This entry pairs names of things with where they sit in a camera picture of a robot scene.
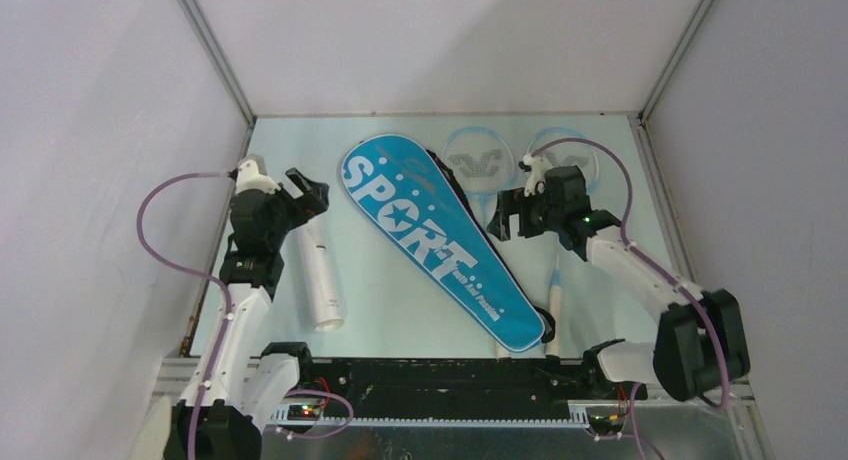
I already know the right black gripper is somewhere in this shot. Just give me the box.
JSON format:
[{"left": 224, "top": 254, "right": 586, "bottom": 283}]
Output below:
[{"left": 486, "top": 184, "right": 563, "bottom": 241}]

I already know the white shuttlecock tube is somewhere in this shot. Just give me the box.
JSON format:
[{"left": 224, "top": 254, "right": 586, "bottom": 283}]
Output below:
[{"left": 295, "top": 217, "right": 345, "bottom": 333}]

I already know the blue racket cover bag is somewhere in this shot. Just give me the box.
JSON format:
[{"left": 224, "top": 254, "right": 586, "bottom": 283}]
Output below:
[{"left": 339, "top": 134, "right": 556, "bottom": 353}]

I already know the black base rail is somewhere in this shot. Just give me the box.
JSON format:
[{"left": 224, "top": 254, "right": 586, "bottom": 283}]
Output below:
[{"left": 299, "top": 358, "right": 621, "bottom": 422}]

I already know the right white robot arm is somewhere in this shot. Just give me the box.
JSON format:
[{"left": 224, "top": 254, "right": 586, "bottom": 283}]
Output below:
[{"left": 487, "top": 154, "right": 751, "bottom": 403}]

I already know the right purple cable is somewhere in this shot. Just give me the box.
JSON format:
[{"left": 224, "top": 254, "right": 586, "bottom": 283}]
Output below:
[{"left": 529, "top": 137, "right": 731, "bottom": 460}]

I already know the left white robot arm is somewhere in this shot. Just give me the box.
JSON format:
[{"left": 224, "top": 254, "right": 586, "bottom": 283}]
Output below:
[{"left": 163, "top": 155, "right": 329, "bottom": 459}]

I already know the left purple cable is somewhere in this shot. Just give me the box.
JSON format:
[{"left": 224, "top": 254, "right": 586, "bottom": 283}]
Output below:
[{"left": 136, "top": 172, "right": 236, "bottom": 460}]

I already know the purple cable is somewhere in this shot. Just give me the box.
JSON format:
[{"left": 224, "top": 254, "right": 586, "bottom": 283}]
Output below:
[
  {"left": 136, "top": 172, "right": 236, "bottom": 460},
  {"left": 529, "top": 137, "right": 731, "bottom": 460}
]

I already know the blue badminton racket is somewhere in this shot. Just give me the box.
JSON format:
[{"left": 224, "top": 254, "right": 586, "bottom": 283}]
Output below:
[
  {"left": 526, "top": 126, "right": 599, "bottom": 358},
  {"left": 440, "top": 126, "right": 517, "bottom": 360}
]

